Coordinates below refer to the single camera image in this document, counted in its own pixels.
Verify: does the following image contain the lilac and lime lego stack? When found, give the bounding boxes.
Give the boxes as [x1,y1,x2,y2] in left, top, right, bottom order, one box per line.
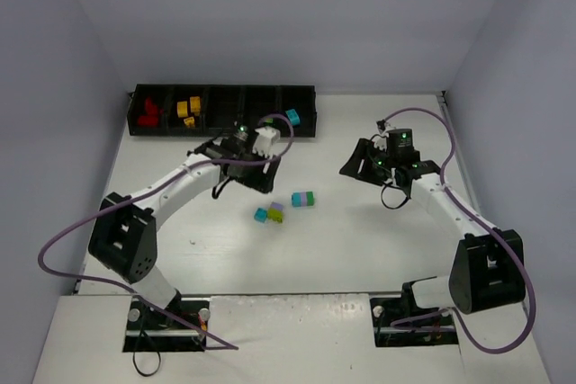
[267,201,284,223]

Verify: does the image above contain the teal small lego brick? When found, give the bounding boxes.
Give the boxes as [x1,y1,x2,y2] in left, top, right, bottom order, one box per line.
[254,208,267,223]

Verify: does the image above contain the small orange lego brick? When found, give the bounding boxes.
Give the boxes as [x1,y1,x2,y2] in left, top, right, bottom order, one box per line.
[184,116,196,129]

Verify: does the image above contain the teal flower lego block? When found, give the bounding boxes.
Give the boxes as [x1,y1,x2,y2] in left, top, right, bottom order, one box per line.
[285,109,301,127]

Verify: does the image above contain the orange butterfly lego block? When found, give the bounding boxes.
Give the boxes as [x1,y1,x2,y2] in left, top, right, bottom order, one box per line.
[189,96,202,116]

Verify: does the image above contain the yellow long lego brick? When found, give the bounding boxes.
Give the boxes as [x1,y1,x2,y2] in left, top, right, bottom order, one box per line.
[176,101,189,119]

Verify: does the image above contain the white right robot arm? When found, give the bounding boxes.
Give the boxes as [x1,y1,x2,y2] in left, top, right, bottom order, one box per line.
[339,129,526,314]

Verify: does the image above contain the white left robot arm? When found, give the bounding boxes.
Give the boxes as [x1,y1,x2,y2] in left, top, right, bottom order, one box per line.
[88,126,280,314]

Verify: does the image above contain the red legos in bin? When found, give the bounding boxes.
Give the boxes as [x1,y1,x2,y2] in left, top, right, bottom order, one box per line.
[136,97,162,128]

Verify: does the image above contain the teal lilac green lego stack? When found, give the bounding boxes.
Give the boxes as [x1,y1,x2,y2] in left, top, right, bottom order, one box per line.
[291,191,315,208]

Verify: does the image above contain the black divided bin row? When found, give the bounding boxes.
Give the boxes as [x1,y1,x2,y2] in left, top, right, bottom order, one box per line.
[127,84,318,138]

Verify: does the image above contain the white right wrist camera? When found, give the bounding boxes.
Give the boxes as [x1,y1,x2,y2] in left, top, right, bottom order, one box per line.
[372,120,390,151]

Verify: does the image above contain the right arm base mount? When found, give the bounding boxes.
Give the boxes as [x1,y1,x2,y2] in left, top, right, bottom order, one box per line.
[369,293,459,348]

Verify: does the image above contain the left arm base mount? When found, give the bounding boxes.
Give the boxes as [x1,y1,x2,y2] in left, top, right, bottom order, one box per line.
[122,297,206,353]

